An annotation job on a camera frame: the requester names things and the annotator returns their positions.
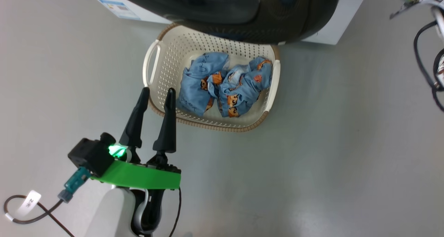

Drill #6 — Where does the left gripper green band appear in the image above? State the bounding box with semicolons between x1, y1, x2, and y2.
91;87;181;190

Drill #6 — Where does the blue bear print garment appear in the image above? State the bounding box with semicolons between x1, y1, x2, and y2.
177;52;230;117
217;56;273;118

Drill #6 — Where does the black glass washing machine door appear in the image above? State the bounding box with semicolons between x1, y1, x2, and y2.
106;0;342;45

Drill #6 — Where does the cream perforated laundry basket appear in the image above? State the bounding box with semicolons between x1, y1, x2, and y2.
142;23;281;132

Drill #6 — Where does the white washing machine body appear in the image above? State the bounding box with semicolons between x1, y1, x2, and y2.
83;0;371;45

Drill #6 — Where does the blue energy label sticker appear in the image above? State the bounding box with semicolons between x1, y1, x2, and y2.
99;0;141;21

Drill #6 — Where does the white paper cable tag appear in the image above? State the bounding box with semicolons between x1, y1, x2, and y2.
16;190;42;217

